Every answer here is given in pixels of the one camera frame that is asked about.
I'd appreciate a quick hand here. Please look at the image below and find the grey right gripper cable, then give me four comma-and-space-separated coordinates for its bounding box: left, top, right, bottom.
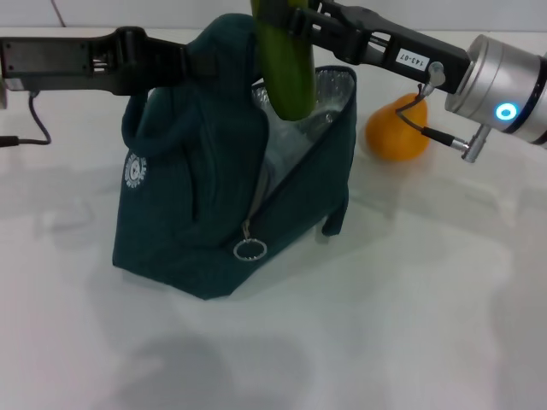
395, 59, 492, 164

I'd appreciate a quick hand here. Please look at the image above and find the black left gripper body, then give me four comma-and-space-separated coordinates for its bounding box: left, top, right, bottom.
0, 26, 149, 96

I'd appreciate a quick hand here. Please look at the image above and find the green cucumber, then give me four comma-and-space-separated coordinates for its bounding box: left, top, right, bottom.
250, 0, 318, 121

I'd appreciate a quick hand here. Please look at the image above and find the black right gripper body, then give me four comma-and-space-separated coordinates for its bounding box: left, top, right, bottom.
337, 2, 472, 93

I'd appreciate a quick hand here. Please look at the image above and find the yellow orange pear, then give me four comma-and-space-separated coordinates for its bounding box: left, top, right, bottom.
365, 93, 430, 162

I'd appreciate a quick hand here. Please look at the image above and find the grey left gripper cable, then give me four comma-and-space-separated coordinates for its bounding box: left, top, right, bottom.
0, 91, 52, 149

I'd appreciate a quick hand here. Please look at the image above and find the silver zipper pull ring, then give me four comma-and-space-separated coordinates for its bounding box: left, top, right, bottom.
232, 217, 268, 261

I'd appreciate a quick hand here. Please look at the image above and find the dark teal insulated lunch bag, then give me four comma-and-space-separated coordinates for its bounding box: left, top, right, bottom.
111, 12, 358, 302

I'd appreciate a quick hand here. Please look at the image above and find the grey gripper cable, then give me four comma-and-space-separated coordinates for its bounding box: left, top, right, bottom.
0, 91, 52, 149
395, 59, 492, 164

